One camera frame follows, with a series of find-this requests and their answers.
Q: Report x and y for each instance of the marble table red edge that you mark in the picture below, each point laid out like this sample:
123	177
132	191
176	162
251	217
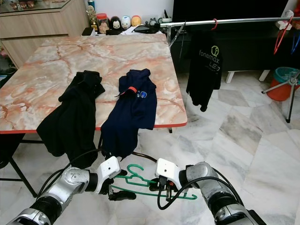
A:
56	63

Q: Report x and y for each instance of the plain black shirt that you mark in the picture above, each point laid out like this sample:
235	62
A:
70	117

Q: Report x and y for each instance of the green plastic hanger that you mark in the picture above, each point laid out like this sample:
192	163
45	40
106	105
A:
140	180

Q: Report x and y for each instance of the steel clothes rack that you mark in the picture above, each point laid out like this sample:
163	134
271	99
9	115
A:
248	20

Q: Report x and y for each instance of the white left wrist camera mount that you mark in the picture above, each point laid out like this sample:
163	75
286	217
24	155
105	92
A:
108	168

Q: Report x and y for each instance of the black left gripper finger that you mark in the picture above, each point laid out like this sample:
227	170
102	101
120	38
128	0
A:
122	194

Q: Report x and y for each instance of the blue plastic hanger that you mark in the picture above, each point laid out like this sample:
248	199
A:
296	42

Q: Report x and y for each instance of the light wooden cabinet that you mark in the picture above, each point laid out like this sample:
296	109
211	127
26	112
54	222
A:
42	28

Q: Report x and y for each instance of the orange bin with teal bag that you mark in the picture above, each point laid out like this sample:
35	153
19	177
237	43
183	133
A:
283	79

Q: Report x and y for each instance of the navy blue polo shirt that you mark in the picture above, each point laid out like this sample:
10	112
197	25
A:
129	112

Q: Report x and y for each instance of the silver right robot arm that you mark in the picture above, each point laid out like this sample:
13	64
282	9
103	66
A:
220	187

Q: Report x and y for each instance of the black shirt with green logo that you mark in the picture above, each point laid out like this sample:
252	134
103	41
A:
204	77

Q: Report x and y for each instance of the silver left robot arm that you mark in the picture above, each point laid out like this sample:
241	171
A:
70	180

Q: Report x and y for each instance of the black flat television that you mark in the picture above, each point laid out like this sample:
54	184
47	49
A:
229	8

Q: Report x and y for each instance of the black television console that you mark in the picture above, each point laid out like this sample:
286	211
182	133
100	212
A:
243	49

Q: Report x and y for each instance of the black round plush toy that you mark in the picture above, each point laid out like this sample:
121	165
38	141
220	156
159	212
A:
113	23

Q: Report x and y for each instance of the white round plush toy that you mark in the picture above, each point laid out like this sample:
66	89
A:
124	22

